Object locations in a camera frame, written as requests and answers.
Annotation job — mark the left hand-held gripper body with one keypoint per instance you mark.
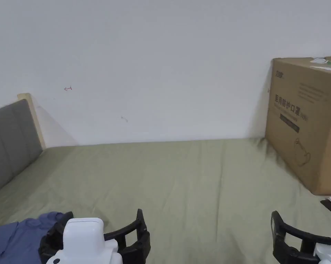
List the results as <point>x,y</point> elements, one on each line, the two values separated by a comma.
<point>84,236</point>

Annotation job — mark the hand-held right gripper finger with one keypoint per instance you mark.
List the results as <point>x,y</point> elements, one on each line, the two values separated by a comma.
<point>289,247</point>

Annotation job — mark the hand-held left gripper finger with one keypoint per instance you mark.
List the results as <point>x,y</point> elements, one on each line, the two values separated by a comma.
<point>140,242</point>
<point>54,236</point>

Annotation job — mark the dark blue shirt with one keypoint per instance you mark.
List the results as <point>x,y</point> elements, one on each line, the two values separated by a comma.
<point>16,239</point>

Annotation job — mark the bed with pale green sheet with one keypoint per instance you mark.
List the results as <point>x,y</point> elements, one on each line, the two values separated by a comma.
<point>187,176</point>

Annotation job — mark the large brown cardboard carton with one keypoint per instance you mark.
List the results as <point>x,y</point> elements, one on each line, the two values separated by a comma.
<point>305,115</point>

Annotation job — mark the grey padded headboard, wooden frame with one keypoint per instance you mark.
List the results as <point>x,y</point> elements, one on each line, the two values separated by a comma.
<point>11,140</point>

